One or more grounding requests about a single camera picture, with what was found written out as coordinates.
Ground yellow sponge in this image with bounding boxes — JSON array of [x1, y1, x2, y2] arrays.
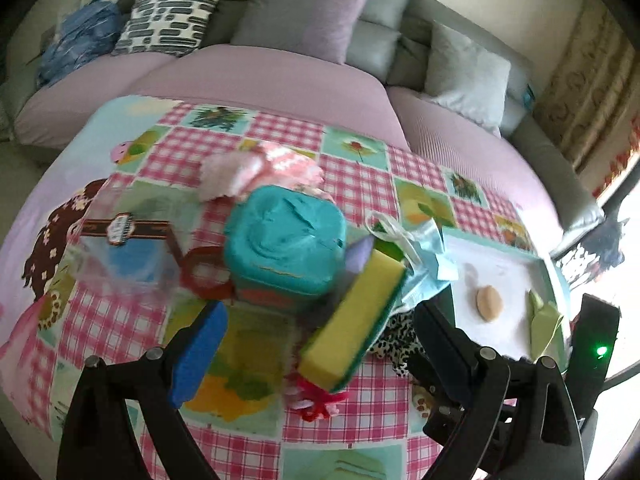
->
[[299, 247, 408, 393]]

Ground pile of blue clothes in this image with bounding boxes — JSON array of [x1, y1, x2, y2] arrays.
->
[[37, 0, 128, 88]]

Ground leopard print cloth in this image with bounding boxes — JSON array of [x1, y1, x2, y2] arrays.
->
[[372, 310, 436, 416]]

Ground black and white patterned pillow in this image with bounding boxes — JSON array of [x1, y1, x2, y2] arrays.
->
[[111, 0, 231, 57]]

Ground purple snack packet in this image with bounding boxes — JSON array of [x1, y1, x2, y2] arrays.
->
[[347, 234, 377, 276]]

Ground teal plastic box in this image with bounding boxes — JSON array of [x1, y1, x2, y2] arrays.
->
[[223, 185, 348, 316]]

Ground beige patterned curtain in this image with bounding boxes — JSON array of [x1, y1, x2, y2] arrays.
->
[[532, 0, 640, 196]]

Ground purple pillow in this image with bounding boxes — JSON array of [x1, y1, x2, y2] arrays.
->
[[231, 0, 377, 65]]

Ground red plastic ring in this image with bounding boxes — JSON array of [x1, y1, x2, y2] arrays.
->
[[170, 246, 236, 302]]

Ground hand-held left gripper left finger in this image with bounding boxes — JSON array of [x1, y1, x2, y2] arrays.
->
[[56, 301, 231, 480]]

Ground clear plastic box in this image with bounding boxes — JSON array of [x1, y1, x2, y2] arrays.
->
[[67, 180, 188, 293]]

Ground green cloth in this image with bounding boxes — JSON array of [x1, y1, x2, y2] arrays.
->
[[525, 289, 566, 358]]

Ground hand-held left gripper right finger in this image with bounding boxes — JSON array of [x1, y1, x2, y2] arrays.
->
[[407, 300, 586, 480]]

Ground pink fluffy cloth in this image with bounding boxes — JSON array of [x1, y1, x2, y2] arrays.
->
[[199, 141, 325, 203]]

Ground white tray with teal rim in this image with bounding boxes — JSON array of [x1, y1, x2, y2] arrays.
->
[[440, 226, 573, 371]]

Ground grey sofa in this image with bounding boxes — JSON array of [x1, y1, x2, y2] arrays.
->
[[0, 0, 606, 256]]

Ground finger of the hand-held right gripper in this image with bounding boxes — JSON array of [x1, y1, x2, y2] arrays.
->
[[422, 400, 518, 471]]

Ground purple sofa cover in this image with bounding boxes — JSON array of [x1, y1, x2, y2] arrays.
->
[[14, 42, 563, 233]]

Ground blue face mask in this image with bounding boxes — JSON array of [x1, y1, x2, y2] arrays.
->
[[367, 211, 458, 306]]

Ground grey pillow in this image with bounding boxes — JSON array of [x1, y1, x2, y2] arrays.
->
[[424, 21, 512, 137]]

